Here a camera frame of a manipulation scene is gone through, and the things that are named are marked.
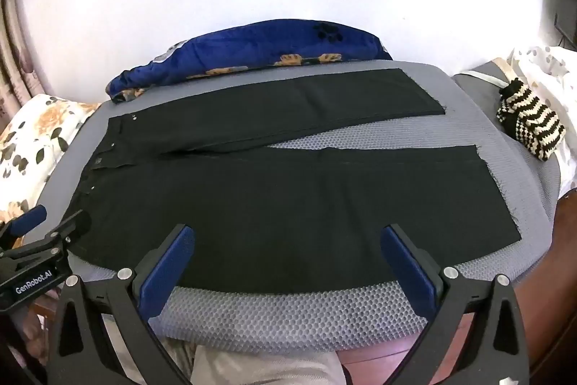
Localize black pants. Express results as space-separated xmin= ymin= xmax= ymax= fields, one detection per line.
xmin=72 ymin=68 xmax=520 ymax=294

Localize person's leg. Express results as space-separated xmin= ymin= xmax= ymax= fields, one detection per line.
xmin=167 ymin=340 xmax=348 ymax=385

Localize white spotted bedding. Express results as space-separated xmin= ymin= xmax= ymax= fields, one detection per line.
xmin=507 ymin=46 xmax=577 ymax=196

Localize patterned curtain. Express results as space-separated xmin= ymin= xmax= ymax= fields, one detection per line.
xmin=0 ymin=0 xmax=51 ymax=115

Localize black and cream striped knit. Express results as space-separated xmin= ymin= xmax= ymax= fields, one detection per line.
xmin=496 ymin=79 xmax=566 ymax=162

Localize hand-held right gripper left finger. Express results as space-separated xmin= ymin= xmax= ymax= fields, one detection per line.
xmin=45 ymin=224 xmax=196 ymax=385

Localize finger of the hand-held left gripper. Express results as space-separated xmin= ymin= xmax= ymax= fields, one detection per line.
xmin=0 ymin=209 xmax=93 ymax=271
xmin=0 ymin=205 xmax=48 ymax=251

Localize floral pillow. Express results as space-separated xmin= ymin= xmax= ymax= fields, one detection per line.
xmin=0 ymin=94 xmax=102 ymax=228

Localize blue printed blanket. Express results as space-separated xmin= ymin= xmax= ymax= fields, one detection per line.
xmin=106 ymin=19 xmax=393 ymax=105

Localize grey mesh mat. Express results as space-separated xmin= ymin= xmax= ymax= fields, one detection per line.
xmin=34 ymin=60 xmax=564 ymax=354

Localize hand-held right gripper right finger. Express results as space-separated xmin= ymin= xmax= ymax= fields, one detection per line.
xmin=380 ymin=224 xmax=530 ymax=385

